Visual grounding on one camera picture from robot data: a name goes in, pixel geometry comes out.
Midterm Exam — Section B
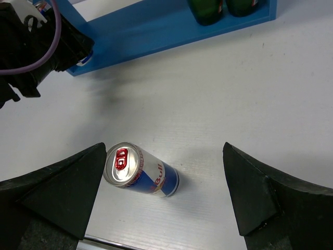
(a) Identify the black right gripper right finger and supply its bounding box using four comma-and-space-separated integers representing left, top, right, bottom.
223, 143, 332, 249

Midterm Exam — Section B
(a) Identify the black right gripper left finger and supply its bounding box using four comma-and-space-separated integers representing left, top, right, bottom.
1, 143, 106, 249

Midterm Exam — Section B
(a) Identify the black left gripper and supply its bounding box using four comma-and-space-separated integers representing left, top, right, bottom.
0, 4, 95, 86

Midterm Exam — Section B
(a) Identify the red bull can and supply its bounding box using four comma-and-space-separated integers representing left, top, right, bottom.
33, 0, 94, 67
103, 142, 180, 197

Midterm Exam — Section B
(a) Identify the blue and yellow shelf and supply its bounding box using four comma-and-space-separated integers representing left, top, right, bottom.
57, 1, 277, 76

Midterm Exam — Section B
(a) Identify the green Perrier bottle left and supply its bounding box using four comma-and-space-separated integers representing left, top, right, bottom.
187, 0, 223, 26

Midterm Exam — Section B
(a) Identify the green perrier bottle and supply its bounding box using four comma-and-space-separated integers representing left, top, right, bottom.
187, 0, 223, 26
226, 0, 267, 17

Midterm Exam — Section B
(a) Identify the green Perrier bottle right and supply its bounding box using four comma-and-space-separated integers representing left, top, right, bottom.
226, 0, 267, 17

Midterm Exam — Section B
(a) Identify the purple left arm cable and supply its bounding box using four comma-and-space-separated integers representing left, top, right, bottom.
0, 0, 63, 76

